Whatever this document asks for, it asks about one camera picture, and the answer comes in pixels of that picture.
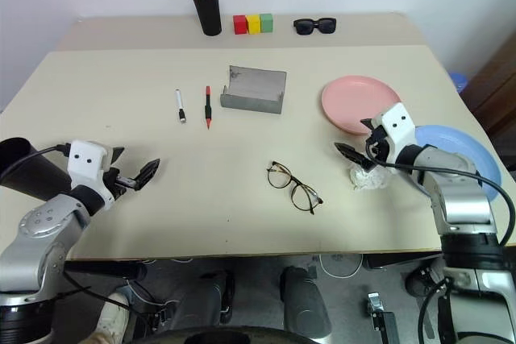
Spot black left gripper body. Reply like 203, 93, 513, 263
102, 166, 141, 201

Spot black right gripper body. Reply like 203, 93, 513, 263
364, 127, 395, 165

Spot thin dark frame eyeglasses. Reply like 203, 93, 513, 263
265, 160, 325, 215

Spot white marker black cap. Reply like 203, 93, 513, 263
173, 88, 188, 124

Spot red and black pen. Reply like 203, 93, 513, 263
203, 85, 214, 131

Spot pink round plate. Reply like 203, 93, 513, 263
320, 74, 405, 136

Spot crumpled white paper ball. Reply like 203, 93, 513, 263
347, 164, 390, 192

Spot black empty cup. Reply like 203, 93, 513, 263
0, 137, 74, 202

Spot blue round plate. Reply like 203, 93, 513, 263
412, 123, 503, 202

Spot black sunglasses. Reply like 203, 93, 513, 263
292, 16, 338, 36

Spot dark brown cabinet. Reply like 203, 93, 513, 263
459, 32, 516, 136

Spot white shoe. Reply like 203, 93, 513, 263
93, 290, 131, 344

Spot dark rounded grey shape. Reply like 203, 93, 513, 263
280, 265, 333, 339

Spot black tall pen holder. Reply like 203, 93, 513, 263
189, 0, 223, 37

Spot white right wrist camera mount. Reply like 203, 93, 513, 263
370, 102, 418, 160

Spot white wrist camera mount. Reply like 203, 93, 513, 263
65, 139, 116, 210
370, 102, 418, 160

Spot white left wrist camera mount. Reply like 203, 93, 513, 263
65, 139, 116, 210

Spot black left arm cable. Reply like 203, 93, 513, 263
0, 143, 72, 184

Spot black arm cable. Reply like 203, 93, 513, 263
373, 157, 516, 247
0, 143, 72, 184

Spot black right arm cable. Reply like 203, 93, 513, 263
373, 157, 516, 247

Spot white floor cable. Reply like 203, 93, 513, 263
317, 252, 364, 280

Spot metal floor bracket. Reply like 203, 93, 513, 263
366, 291, 401, 344

